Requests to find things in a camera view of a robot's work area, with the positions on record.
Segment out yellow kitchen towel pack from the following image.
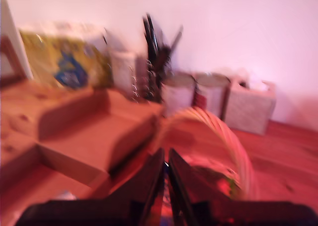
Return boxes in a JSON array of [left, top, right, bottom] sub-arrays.
[[19, 24, 112, 89]]

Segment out white label tin can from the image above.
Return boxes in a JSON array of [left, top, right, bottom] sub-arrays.
[[162, 72, 196, 116]]

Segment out white Porlex box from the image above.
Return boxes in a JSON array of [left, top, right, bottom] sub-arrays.
[[109, 49, 139, 94]]

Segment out red label tin can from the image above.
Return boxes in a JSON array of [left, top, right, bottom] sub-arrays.
[[193, 73, 231, 120]]

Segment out thin black stick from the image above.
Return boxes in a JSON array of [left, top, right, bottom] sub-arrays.
[[168, 25, 184, 53], [142, 16, 156, 63], [146, 13, 161, 60]]

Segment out Terry's mini eggs bag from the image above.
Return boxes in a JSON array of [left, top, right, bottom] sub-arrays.
[[159, 161, 245, 226]]

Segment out wire utensil holder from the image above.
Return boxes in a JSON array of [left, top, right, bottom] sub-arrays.
[[131, 59, 174, 104]]

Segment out woven wicker basket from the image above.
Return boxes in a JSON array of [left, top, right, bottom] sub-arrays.
[[151, 106, 260, 202]]

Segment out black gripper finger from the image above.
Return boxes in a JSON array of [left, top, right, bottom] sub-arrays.
[[105, 148, 165, 226], [168, 148, 233, 226]]

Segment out brown cardboard box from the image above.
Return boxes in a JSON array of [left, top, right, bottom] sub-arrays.
[[0, 86, 166, 226]]

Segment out small brown box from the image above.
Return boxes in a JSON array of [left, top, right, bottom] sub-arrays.
[[222, 75, 277, 136]]

